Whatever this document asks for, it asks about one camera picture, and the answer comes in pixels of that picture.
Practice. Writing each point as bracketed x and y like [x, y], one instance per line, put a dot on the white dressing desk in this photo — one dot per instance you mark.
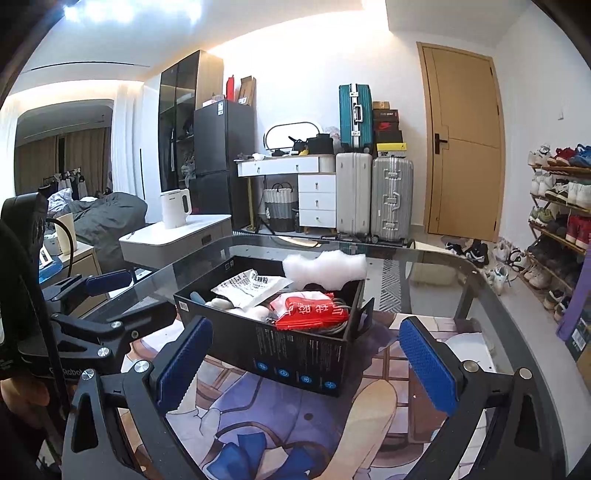
[312, 175]

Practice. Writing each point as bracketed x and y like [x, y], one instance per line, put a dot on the red tissue packet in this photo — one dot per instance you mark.
[309, 310]

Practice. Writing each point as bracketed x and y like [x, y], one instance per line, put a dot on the silver suitcase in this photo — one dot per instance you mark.
[391, 204]

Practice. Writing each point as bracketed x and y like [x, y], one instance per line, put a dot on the anime printed desk mat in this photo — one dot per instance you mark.
[237, 425]

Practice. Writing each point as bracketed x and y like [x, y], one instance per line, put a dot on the white printed plastic packet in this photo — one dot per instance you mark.
[249, 289]

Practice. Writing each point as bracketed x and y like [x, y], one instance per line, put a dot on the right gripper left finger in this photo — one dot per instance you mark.
[95, 444]

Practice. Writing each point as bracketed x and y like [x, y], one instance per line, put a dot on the black glass cabinet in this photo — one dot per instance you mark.
[183, 89]

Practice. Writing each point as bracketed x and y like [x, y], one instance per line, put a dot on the person's left hand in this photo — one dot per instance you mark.
[23, 395]

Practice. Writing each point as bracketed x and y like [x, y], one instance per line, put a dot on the white cotton wad bag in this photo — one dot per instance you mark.
[331, 269]

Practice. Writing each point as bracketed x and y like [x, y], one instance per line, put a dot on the wooden door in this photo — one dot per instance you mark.
[466, 148]

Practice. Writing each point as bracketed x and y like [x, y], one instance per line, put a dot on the black cardboard box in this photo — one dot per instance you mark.
[301, 358]

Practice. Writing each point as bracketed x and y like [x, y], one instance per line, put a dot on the stack of shoe boxes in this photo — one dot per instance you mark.
[388, 136]

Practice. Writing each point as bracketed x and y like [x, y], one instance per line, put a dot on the teal suitcase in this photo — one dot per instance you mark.
[356, 118]

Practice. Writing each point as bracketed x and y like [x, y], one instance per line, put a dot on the purple shopping bag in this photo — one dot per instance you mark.
[575, 308]

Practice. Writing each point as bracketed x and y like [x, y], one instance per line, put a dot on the white suitcase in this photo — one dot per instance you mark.
[352, 183]

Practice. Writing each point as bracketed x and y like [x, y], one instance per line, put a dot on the white side table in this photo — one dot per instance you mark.
[156, 246]

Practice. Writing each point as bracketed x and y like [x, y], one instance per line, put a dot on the woven laundry basket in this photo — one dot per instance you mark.
[281, 202]

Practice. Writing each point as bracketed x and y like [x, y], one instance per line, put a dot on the wooden shoe rack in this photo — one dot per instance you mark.
[560, 223]

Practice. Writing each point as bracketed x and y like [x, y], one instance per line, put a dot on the white electric kettle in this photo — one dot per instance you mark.
[176, 207]

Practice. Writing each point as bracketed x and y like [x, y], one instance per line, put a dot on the dark grey bean bag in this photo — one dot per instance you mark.
[102, 222]

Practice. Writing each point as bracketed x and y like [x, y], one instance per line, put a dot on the oval vanity mirror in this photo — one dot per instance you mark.
[288, 137]

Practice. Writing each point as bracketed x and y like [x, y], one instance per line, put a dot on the black refrigerator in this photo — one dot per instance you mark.
[222, 132]

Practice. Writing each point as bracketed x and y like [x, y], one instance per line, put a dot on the black handbag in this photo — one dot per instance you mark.
[320, 144]

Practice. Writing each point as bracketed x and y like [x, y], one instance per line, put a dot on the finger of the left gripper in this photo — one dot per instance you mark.
[126, 327]
[79, 287]

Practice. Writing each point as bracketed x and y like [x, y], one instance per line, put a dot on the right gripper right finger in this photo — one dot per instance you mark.
[522, 438]

